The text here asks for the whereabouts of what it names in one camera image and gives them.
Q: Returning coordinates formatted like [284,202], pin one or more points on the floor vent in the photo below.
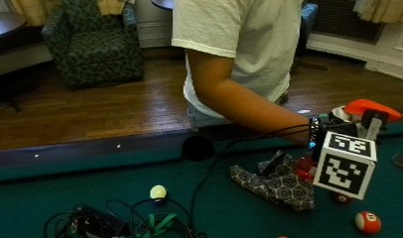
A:
[314,65]

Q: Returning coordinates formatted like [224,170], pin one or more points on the patterned cloth bag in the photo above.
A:
[278,188]

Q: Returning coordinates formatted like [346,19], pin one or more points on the red shiny item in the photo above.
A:
[306,168]

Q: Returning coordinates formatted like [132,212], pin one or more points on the dark radiator grille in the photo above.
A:
[342,18]

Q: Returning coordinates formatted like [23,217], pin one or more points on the white marker cube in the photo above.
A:
[343,168]

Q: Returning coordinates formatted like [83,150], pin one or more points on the green patterned armchair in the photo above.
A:
[95,49]

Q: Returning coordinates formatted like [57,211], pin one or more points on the the person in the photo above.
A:
[244,36]

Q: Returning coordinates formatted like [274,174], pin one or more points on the dark wooden table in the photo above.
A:
[4,26]

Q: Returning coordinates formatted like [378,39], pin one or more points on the orange and white plastic object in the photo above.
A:
[368,106]

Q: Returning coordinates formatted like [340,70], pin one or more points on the black device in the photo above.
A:
[97,221]

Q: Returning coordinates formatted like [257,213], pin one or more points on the pool table rail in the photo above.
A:
[77,158]

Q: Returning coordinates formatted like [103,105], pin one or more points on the red striped billiard ball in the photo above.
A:
[367,222]

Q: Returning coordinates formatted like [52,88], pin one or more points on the orange billiard ball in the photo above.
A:
[282,236]

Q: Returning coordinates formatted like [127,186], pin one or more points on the dark red billiard ball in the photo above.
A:
[342,199]

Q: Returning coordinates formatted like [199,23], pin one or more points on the pale yellow ball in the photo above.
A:
[159,192]

